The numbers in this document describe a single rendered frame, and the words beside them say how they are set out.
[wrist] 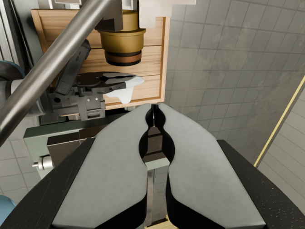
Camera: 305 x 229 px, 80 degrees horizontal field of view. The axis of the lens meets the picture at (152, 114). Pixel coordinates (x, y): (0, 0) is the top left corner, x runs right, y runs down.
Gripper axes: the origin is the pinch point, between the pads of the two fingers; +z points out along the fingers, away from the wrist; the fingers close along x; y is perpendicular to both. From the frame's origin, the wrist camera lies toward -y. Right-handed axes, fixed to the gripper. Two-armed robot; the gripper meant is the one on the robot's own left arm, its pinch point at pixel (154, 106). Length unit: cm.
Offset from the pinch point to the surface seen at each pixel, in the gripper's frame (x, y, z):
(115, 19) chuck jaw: -5.8, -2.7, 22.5
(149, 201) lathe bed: 2, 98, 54
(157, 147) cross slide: 4, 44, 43
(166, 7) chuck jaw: 2.6, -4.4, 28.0
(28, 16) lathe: -48, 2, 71
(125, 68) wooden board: -8, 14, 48
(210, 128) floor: 78, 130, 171
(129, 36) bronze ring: -3.8, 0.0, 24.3
